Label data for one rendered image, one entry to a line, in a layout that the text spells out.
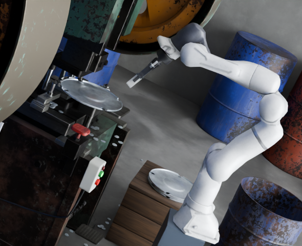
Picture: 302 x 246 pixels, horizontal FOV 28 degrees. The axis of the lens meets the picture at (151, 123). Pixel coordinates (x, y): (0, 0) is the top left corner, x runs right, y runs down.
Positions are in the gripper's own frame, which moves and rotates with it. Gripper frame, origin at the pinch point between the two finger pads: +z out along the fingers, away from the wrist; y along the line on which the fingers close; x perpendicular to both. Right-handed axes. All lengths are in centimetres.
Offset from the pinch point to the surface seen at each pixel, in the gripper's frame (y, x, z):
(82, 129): -44.0, -3.3, 13.8
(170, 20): 23.2, 11.6, -24.7
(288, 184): 226, -140, 31
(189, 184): 47, -61, 29
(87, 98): -16.6, 6.2, 16.0
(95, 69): -14.7, 14.1, 5.4
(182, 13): 22.4, 10.6, -31.1
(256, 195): 77, -95, 12
